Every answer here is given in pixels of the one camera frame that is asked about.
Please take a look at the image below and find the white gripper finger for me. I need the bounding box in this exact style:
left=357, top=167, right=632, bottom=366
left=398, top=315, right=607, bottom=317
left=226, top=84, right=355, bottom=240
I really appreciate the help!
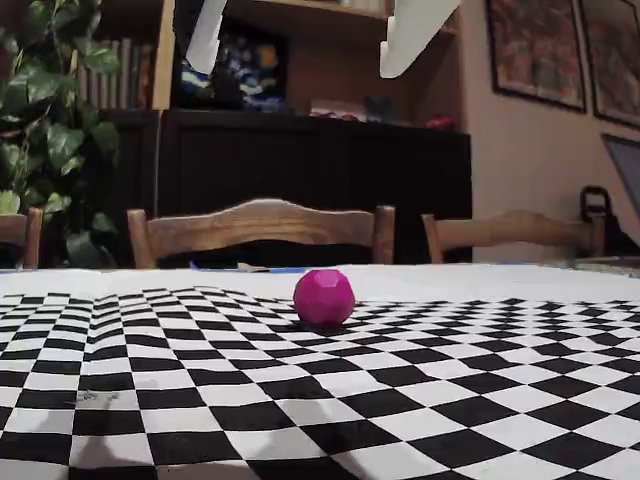
left=378, top=0, right=462, bottom=80

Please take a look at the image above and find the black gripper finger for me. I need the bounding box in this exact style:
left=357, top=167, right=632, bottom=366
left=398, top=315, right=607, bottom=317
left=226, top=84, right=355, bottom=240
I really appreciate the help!
left=174, top=0, right=227, bottom=77

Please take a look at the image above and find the pink faceted ball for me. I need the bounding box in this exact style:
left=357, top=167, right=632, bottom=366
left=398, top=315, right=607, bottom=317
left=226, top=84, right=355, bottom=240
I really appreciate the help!
left=293, top=268, right=357, bottom=329

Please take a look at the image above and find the starry night painting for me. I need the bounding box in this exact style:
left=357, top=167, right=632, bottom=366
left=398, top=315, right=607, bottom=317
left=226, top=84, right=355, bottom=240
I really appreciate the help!
left=177, top=27, right=291, bottom=111

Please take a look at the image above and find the row of old books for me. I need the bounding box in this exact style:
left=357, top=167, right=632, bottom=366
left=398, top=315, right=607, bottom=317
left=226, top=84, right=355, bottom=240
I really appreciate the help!
left=74, top=38, right=154, bottom=109

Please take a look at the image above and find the dark wooden cabinet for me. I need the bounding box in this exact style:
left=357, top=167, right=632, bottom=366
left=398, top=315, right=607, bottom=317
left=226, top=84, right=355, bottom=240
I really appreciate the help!
left=99, top=107, right=161, bottom=266
left=158, top=107, right=474, bottom=266

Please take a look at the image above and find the green leafy houseplant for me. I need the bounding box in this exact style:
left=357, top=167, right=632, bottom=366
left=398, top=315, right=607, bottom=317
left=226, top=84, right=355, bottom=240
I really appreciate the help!
left=0, top=0, right=121, bottom=269

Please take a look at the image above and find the blue tape strip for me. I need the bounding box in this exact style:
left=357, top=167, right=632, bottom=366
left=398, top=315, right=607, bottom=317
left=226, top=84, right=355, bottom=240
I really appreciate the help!
left=189, top=263, right=301, bottom=275

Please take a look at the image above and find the black white checkered mat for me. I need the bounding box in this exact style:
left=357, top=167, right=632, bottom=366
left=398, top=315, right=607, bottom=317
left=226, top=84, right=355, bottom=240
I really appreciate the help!
left=0, top=263, right=640, bottom=480

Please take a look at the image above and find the framed wall picture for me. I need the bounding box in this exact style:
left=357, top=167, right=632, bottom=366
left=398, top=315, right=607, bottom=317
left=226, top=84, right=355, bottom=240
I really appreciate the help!
left=579, top=0, right=640, bottom=126
left=485, top=0, right=587, bottom=114

